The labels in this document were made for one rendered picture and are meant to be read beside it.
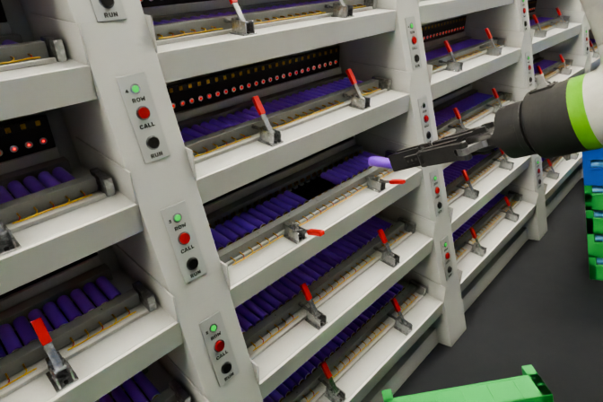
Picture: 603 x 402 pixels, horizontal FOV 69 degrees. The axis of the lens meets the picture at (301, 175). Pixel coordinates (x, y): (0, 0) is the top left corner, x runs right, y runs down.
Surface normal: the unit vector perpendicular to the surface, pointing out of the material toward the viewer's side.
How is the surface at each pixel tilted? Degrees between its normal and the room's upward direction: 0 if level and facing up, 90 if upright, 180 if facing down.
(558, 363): 0
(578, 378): 0
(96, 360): 17
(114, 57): 90
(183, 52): 107
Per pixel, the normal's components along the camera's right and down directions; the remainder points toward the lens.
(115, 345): -0.02, -0.89
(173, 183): 0.68, 0.04
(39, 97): 0.71, 0.31
